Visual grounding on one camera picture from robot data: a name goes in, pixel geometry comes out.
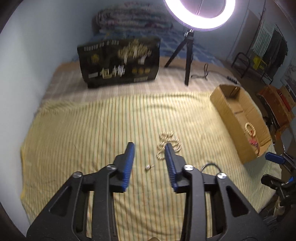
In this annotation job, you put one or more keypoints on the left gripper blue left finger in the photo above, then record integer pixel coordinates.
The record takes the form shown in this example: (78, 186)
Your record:
(123, 164)

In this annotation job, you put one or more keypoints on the black printed snack bag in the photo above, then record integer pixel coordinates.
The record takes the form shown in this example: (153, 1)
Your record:
(119, 61)

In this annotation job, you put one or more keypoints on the folded patterned quilt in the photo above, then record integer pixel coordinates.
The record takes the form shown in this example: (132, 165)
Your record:
(134, 15)

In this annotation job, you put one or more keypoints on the white ring light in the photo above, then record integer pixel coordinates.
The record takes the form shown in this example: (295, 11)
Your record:
(208, 16)

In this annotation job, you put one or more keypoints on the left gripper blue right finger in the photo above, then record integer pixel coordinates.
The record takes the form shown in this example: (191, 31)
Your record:
(175, 164)

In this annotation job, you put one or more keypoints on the black clothes rack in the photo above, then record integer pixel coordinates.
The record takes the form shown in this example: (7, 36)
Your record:
(266, 53)

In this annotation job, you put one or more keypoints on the yellow striped cloth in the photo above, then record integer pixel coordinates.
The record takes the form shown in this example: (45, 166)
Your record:
(67, 136)

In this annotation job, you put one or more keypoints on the landscape wall poster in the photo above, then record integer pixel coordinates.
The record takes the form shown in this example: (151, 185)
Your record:
(288, 80)

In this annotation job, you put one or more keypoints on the pink checked bed sheet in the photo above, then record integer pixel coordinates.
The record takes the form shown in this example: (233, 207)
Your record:
(67, 82)

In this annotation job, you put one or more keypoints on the brown cardboard box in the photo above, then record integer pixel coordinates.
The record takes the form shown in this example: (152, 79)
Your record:
(243, 121)

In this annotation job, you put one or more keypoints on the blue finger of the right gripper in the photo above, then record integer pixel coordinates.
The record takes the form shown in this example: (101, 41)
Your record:
(274, 158)

